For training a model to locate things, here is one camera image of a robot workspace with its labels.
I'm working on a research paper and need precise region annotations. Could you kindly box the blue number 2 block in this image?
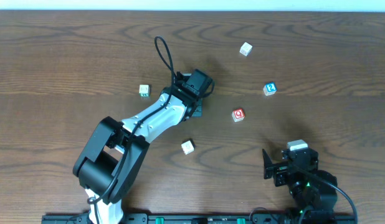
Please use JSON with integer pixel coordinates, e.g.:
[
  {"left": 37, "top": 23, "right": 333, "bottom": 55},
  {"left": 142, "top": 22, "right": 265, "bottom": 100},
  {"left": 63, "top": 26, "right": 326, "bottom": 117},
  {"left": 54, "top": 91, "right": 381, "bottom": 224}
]
[{"left": 263, "top": 82, "right": 277, "bottom": 96}]

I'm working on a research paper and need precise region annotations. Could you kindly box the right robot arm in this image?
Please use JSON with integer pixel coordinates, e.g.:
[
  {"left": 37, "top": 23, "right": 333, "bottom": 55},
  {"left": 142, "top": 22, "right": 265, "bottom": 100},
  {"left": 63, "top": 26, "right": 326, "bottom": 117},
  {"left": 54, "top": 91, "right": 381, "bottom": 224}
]
[{"left": 262, "top": 147, "right": 338, "bottom": 223}]

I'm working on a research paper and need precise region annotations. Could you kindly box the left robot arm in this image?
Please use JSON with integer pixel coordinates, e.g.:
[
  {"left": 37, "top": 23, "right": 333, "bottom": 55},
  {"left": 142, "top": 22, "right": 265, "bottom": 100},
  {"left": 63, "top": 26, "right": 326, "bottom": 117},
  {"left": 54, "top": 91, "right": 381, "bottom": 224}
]
[{"left": 72, "top": 70, "right": 213, "bottom": 223}]

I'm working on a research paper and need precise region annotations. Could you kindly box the white block green side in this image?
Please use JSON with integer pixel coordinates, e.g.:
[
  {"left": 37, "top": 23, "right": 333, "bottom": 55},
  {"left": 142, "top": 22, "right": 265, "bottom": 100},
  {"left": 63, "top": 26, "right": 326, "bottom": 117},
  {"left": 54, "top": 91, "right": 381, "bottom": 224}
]
[{"left": 139, "top": 85, "right": 150, "bottom": 97}]

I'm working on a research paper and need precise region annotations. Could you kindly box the plain white tilted block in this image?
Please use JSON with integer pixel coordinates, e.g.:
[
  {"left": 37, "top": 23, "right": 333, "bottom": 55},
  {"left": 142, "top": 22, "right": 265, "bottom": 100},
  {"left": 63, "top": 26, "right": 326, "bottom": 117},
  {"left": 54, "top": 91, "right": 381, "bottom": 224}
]
[{"left": 181, "top": 140, "right": 194, "bottom": 155}]

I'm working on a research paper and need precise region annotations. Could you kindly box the red letter Q block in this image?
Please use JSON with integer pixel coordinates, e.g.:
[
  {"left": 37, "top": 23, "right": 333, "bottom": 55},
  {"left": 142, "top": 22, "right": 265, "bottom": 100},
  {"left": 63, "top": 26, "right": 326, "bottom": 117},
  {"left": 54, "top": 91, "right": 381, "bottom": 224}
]
[{"left": 232, "top": 108, "right": 245, "bottom": 122}]

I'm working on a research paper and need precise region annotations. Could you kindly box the white block top right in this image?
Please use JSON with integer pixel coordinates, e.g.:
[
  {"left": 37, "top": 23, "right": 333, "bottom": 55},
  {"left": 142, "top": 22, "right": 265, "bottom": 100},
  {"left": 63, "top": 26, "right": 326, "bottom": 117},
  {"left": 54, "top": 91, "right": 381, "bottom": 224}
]
[{"left": 239, "top": 42, "right": 253, "bottom": 57}]

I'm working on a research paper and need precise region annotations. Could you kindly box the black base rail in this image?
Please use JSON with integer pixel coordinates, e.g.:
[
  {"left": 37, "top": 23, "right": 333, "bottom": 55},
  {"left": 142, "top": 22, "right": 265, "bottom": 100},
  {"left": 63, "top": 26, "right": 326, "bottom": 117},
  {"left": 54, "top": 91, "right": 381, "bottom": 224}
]
[{"left": 40, "top": 212, "right": 356, "bottom": 224}]

